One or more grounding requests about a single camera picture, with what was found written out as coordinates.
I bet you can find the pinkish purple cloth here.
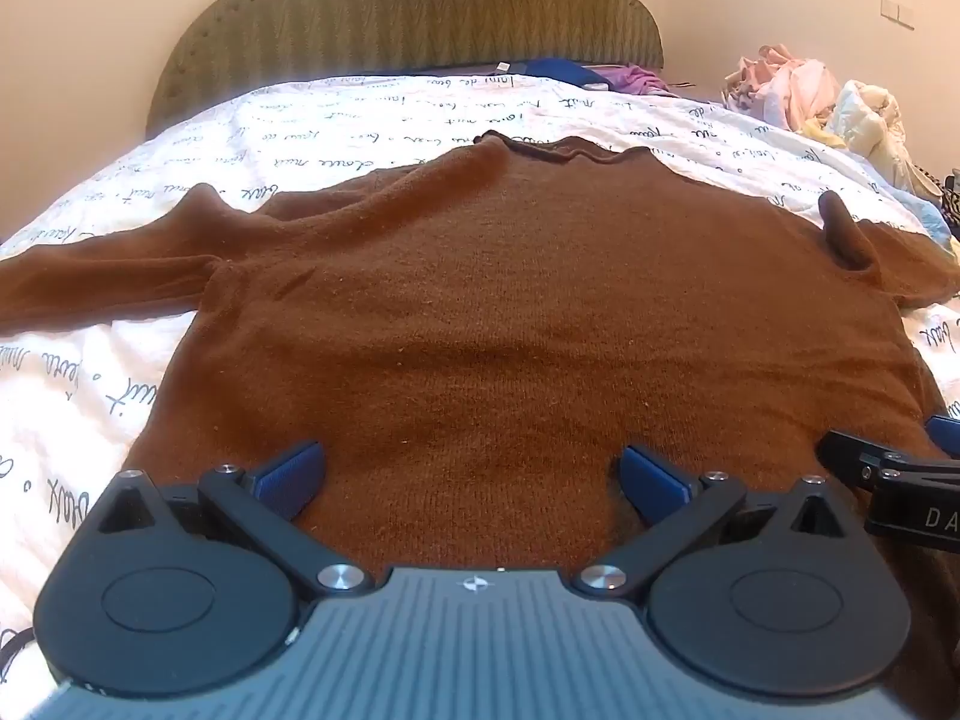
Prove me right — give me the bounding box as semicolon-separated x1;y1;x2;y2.
592;64;670;96

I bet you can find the white script-printed bed cover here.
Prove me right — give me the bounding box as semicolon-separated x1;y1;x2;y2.
0;71;960;691

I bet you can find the dark patterned cloth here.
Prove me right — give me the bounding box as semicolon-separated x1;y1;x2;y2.
930;165;960;241

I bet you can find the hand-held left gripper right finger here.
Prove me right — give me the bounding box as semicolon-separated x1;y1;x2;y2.
571;445;848;601

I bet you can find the cream puffy jacket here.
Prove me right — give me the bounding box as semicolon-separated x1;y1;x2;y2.
825;79;938;196

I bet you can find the brown knit sweater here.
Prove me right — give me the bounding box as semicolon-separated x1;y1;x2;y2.
0;131;960;691

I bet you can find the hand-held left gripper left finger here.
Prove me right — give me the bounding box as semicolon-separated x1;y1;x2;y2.
94;441;376;601

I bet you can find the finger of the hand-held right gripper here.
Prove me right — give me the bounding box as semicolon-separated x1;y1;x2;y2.
816;429;960;497
926;414;960;458

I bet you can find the light blue cloth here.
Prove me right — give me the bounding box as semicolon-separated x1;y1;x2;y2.
885;184;955;245

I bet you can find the green upholstered headboard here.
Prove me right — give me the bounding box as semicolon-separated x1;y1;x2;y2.
146;0;665;140

